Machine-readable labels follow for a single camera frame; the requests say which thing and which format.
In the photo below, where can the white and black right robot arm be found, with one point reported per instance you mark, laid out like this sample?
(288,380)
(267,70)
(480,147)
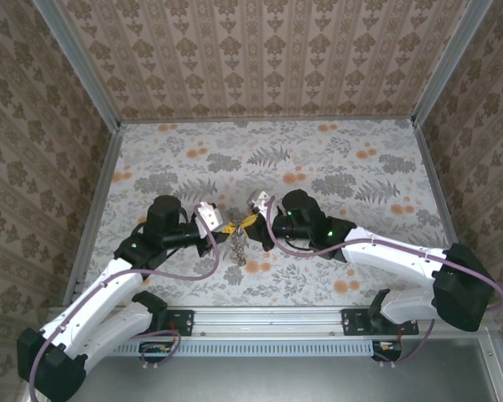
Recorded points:
(394,255)

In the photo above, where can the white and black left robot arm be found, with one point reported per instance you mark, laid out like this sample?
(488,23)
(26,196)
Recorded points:
(92,301)

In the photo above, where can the black connector board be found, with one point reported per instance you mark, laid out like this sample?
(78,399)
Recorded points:
(387,347)
(155,349)

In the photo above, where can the grey metal panel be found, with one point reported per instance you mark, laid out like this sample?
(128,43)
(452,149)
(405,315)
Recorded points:
(276,381)

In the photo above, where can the aluminium table side rail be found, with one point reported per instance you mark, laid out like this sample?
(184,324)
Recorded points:
(100,197)
(444,201)

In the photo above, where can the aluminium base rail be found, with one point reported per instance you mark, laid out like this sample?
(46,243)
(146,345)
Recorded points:
(268,320)

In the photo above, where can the aluminium table back rail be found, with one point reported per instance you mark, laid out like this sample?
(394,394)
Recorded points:
(268,120)

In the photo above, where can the aluminium frame post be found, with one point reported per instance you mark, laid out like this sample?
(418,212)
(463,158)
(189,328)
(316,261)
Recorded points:
(75,63)
(452,63)

